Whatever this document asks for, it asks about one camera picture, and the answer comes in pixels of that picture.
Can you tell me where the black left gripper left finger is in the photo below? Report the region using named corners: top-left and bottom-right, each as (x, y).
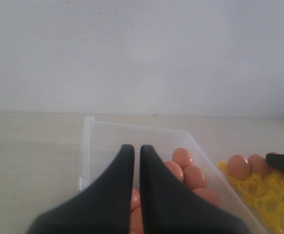
top-left (27, 144), bottom-right (135, 234)

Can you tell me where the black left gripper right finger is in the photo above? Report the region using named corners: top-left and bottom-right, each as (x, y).
top-left (139, 145), bottom-right (250, 234)

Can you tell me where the yellow plastic egg tray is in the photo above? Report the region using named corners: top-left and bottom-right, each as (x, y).
top-left (217, 161), bottom-right (284, 234)

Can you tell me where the clear plastic bin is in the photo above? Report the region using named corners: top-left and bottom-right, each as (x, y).
top-left (77, 117), bottom-right (267, 234)

